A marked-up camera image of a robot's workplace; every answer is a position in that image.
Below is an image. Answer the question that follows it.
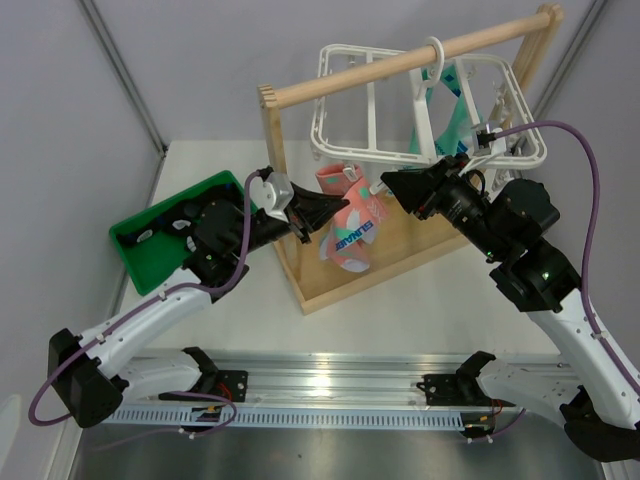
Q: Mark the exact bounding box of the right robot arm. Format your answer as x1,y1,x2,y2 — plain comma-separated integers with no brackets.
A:
381,156,639,462

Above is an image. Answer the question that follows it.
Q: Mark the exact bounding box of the aluminium frame post right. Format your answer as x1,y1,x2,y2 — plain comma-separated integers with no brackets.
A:
532,0,614,120

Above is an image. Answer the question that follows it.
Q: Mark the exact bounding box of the pink sock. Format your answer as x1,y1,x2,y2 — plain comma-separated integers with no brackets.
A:
319,178,388,273
315,164,363,196

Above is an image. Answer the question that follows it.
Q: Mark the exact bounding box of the white slotted cable duct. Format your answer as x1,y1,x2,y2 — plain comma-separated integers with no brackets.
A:
105,405,464,431

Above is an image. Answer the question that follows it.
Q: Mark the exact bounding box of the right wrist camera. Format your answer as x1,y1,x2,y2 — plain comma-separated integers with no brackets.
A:
470,122,507,166

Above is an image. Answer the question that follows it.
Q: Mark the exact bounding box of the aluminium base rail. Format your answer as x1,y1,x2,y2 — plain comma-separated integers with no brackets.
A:
94,349,596,412

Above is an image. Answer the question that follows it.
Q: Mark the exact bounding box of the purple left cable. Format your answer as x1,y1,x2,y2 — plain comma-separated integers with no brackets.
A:
27,169,264,427

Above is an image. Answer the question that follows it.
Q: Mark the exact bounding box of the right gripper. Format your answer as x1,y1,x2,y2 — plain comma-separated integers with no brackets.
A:
380,153,507,261

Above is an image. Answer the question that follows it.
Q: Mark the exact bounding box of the aluminium frame post left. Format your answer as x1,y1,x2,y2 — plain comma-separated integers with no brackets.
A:
76,0,168,158

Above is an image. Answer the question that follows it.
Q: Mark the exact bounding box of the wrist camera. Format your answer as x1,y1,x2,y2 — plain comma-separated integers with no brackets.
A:
470,122,507,166
249,167,294,223

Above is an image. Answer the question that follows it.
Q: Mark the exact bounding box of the right green blue sock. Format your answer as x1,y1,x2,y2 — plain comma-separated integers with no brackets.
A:
434,65,472,156

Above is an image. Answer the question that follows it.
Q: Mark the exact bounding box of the aluminium frame post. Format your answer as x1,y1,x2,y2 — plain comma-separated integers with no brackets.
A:
532,0,614,120
76,0,168,158

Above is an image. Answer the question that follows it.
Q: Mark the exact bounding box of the wooden hanging rack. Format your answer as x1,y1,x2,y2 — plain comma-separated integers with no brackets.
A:
258,4,564,314

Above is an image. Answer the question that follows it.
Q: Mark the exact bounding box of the black sock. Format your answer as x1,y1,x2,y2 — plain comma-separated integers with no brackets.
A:
116,183,242,248

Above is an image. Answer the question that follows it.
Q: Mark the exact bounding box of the purple cable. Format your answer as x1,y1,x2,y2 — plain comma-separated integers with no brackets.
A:
27,169,264,427
492,120,640,386

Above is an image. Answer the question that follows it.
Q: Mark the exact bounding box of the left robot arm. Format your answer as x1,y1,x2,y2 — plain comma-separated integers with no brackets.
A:
43,174,349,428

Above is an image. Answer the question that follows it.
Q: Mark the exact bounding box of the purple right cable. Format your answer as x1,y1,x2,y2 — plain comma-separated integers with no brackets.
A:
492,120,640,386

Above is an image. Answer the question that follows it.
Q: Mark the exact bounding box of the left green blue sock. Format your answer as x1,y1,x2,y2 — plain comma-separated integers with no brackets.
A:
409,68,436,164

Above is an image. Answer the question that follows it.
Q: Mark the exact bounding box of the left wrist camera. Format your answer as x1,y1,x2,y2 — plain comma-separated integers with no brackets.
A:
249,167,294,223

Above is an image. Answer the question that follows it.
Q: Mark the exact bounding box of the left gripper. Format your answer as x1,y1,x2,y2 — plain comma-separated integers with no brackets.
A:
230,181,349,259

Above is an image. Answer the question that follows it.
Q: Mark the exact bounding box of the green plastic bin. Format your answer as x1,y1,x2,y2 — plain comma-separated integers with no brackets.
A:
109,170,243,296

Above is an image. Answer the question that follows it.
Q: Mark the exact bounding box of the green blue sock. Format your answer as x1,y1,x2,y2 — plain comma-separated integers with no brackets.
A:
409,68,436,164
434,65,472,156

